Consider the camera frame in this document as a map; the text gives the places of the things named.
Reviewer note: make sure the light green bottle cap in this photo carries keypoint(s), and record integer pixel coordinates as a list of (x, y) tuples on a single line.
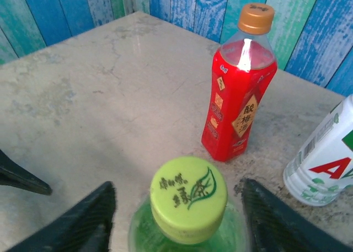
[(187, 197)]

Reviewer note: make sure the red label plastic bottle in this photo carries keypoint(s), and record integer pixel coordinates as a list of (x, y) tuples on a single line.
[(234, 111)]

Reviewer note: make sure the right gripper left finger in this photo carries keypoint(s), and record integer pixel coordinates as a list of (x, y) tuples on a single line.
[(82, 224)]

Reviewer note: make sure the green tea plastic bottle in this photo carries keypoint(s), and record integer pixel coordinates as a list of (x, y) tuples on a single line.
[(143, 235)]

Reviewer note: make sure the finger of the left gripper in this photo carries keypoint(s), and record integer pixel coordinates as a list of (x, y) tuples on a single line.
[(19, 177)]

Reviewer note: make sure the orange bottle cap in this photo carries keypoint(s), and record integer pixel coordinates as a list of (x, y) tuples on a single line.
[(256, 19)]

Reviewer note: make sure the white plastic bottle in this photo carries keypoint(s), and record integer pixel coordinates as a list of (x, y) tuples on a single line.
[(322, 163)]

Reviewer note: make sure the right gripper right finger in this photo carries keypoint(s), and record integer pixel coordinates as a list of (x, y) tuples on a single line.
[(278, 224)]

